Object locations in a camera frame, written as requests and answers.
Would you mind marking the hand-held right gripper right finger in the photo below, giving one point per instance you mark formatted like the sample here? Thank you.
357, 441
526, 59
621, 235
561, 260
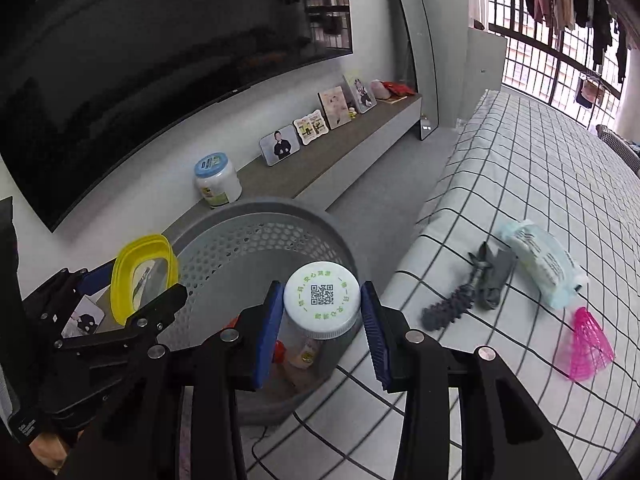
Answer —
377, 340

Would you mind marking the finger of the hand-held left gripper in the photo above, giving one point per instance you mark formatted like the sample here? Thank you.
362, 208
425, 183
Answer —
160, 305
95, 277

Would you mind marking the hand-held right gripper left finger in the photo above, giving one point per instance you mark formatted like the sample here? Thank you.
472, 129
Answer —
267, 340

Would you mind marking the small bottle with white lid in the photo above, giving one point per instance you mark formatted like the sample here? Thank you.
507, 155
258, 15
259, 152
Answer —
320, 300

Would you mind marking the grey perforated laundry basket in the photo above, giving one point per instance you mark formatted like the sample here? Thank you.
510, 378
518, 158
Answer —
240, 240

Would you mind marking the person's left hand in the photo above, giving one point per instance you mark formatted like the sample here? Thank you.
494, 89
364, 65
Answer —
47, 452

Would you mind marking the white card with black print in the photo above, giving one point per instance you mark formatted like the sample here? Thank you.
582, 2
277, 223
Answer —
82, 315

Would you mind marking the grey spiky toy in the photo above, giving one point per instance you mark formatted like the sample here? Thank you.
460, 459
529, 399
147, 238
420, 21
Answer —
445, 310

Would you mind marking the grey folded wrapper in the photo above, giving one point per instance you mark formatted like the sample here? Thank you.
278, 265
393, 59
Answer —
495, 280

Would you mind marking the white jar with blue lid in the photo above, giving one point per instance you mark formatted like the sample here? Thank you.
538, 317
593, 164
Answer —
217, 182

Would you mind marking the light blue tissue packet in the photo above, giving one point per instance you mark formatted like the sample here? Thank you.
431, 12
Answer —
545, 260

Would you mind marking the grey wooden television console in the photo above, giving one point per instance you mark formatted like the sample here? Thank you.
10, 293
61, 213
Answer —
325, 150

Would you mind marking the pink plastic mesh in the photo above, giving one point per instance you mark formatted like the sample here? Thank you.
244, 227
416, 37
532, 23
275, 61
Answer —
590, 347

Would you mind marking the white checkered bed sheet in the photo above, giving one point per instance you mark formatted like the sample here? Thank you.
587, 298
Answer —
525, 170

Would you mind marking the pink plush toy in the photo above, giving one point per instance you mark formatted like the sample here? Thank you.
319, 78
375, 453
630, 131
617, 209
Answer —
380, 90

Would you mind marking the red cloth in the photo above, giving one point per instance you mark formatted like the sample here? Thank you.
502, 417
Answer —
399, 88

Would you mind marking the grey cabinet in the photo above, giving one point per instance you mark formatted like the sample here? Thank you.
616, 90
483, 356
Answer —
487, 75

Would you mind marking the tall leaning mirror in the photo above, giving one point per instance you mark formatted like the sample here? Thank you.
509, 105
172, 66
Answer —
412, 50

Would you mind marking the houndstooth cushion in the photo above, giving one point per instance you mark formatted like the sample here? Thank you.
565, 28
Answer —
620, 147

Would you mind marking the pink garment on rack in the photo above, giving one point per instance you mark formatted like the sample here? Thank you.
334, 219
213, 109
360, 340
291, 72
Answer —
591, 91

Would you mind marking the black window grille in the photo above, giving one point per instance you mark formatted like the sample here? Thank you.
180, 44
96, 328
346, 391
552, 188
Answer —
540, 55

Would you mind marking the photo frame of man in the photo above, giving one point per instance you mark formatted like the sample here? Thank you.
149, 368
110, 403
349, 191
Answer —
280, 146

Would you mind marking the scalloped white photo frame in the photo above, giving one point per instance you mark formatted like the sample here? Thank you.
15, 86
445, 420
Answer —
310, 130

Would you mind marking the black wall television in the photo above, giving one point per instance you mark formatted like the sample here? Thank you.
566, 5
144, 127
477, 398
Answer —
150, 70

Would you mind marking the child photo frame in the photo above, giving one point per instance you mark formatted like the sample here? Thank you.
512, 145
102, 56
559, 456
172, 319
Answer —
336, 107

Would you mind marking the photo frame with dark figure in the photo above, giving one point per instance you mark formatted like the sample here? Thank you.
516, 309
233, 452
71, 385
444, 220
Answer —
361, 94

